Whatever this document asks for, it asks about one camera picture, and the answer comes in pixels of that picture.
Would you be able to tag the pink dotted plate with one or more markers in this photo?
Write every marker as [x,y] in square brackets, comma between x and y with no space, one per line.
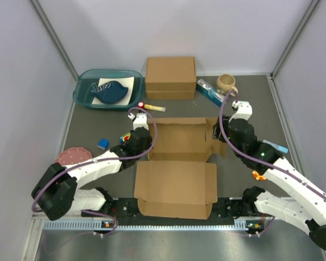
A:
[73,155]

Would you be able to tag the grey slotted cable duct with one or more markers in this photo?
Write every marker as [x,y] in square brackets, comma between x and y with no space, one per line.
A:
[100,225]

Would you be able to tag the light blue marker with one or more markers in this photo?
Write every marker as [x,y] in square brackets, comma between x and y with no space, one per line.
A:
[277,147]

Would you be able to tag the red black stamp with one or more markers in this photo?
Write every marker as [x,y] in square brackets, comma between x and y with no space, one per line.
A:
[141,105]

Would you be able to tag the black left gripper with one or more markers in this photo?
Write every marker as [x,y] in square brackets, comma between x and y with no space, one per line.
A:
[149,144]

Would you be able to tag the beige ceramic mug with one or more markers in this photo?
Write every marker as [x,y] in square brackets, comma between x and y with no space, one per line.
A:
[226,83]

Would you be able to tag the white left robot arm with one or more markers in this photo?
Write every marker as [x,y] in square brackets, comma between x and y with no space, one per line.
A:
[59,192]

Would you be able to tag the rainbow flower toy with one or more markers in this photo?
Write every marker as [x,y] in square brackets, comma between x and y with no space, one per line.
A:
[124,138]

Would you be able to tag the orange flower toy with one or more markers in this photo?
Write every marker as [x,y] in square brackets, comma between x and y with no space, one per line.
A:
[258,176]

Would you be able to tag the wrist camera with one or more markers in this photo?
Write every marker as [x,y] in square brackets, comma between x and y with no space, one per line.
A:
[243,110]
[139,121]

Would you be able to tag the blue eraser block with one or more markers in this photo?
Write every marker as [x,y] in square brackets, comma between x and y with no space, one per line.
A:
[103,144]

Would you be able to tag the dark blue fish plate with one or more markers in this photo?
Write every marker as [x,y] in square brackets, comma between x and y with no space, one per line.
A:
[110,92]

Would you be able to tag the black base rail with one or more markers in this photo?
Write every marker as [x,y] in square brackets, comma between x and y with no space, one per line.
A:
[224,212]

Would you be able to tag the blue toothbrush package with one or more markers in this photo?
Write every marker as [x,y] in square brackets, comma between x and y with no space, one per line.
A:
[211,93]

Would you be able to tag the white paper sheet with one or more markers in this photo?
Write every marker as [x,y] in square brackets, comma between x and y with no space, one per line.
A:
[126,82]

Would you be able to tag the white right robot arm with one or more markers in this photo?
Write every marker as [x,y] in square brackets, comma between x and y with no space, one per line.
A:
[306,210]

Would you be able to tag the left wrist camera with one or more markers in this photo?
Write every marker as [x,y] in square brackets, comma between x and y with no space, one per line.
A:
[139,121]

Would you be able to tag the brown cardboard box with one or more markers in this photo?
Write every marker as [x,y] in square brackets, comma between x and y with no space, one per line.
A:
[177,181]

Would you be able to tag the yellow glue stick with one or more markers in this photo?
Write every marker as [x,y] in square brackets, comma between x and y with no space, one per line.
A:
[155,108]

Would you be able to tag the upper folded cardboard box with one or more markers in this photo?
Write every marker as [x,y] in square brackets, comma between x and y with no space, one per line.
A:
[170,74]

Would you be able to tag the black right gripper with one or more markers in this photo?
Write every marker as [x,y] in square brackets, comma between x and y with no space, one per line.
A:
[217,130]

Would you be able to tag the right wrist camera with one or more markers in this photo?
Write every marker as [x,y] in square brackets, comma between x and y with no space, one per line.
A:
[243,110]

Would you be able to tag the teal plastic bin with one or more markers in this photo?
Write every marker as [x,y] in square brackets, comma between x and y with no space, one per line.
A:
[89,80]

